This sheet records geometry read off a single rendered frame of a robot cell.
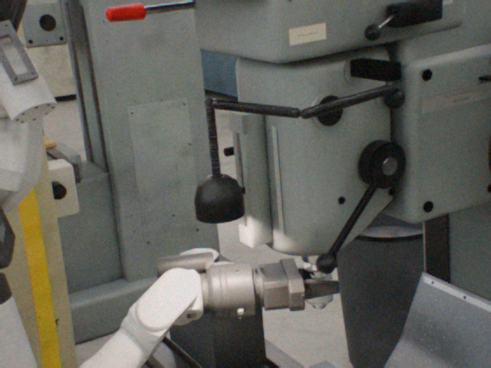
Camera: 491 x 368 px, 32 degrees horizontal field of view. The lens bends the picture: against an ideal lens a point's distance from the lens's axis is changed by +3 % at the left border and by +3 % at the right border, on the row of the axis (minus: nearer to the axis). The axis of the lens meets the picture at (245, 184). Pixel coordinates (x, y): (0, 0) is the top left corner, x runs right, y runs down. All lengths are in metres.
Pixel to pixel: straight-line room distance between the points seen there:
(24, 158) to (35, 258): 1.75
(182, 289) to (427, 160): 0.43
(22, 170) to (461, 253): 0.84
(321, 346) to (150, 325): 2.52
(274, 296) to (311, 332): 2.57
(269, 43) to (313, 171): 0.21
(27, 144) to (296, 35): 0.46
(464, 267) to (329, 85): 0.61
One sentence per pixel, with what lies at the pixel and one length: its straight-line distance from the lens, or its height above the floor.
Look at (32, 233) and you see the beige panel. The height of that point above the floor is 0.84.
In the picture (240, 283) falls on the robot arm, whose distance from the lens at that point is 1.35.
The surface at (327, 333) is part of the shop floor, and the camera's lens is 3.91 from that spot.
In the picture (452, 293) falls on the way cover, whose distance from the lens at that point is 1.72.
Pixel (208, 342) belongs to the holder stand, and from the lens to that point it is 1.73.
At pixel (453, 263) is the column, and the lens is 1.71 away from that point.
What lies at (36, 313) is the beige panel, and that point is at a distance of 3.12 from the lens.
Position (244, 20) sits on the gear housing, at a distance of 1.18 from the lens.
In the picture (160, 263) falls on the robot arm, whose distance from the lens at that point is 1.39.
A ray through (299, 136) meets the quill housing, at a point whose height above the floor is 1.52.
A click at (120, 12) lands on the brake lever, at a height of 1.70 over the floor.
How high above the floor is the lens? 1.82
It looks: 17 degrees down
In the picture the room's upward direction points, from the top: 5 degrees counter-clockwise
